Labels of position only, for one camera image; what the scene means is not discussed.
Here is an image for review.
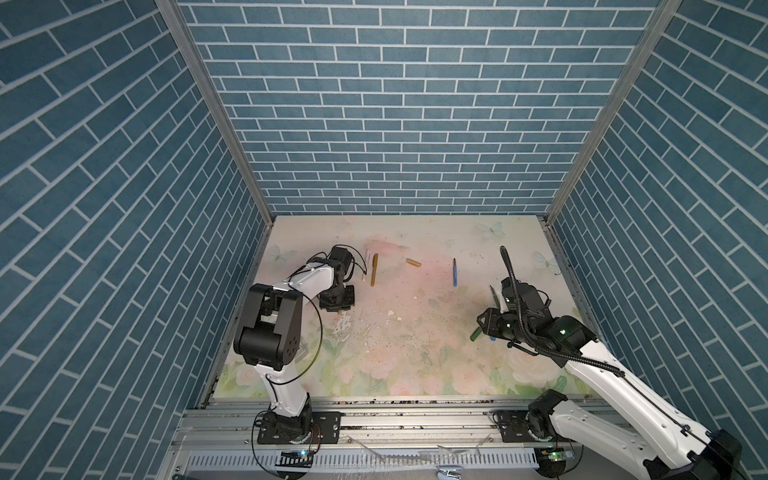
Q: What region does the tan pen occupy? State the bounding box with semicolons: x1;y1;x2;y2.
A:
370;253;379;287

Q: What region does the green pen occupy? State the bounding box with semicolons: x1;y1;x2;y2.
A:
489;285;501;311

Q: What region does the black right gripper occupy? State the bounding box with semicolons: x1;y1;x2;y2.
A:
473;304;532;345

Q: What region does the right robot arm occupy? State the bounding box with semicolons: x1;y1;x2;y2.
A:
477;248;744;479

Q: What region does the white pink pen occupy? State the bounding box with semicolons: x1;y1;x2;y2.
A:
361;249;372;282

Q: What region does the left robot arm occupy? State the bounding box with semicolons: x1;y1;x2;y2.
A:
232;244;367;445

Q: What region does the green pen cap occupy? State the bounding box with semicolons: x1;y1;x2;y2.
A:
470;327;483;342

